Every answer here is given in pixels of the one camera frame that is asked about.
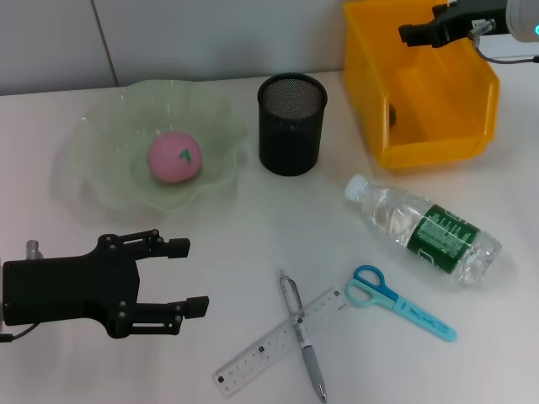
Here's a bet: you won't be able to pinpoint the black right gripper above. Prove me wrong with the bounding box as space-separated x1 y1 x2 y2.
398 0 509 48

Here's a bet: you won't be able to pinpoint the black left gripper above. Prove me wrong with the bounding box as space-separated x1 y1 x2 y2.
2 229 211 340

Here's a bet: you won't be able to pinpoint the pink peach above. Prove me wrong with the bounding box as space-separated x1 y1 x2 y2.
146 130 204 185

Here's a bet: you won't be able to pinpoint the clear water bottle green label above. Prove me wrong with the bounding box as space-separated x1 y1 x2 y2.
344 173 503 288

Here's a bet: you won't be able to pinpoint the transparent plastic ruler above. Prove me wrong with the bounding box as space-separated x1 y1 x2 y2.
212 286 349 399

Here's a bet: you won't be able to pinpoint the clear grey ballpoint pen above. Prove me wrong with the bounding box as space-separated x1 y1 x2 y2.
278 268 328 403

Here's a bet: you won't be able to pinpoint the green glass fruit plate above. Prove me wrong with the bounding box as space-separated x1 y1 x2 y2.
52 78 250 222

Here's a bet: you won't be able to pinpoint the black mesh pen cup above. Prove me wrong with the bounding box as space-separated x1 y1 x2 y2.
257 73 329 177

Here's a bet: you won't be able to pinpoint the blue scissors with blade cover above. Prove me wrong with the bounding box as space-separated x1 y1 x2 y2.
344 264 459 344

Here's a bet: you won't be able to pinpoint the yellow plastic storage bin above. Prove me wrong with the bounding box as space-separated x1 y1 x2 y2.
342 0 503 171

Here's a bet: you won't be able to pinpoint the right gripper cable with plugs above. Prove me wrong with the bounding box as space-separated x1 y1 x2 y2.
466 19 539 65

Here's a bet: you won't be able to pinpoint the gripper cable with plugs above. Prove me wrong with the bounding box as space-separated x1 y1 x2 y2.
0 239 45 343
466 19 539 65

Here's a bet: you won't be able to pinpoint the left gripper cable with plugs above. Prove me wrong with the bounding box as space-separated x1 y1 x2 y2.
0 239 45 343

